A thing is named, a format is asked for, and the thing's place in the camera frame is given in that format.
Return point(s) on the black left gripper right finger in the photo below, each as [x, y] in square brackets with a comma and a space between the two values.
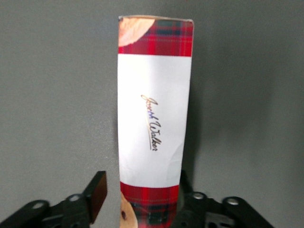
[213, 211]

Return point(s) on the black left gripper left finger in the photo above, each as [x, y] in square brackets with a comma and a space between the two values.
[97, 194]

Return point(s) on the red tartan cookie box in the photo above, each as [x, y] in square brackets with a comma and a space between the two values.
[154, 107]

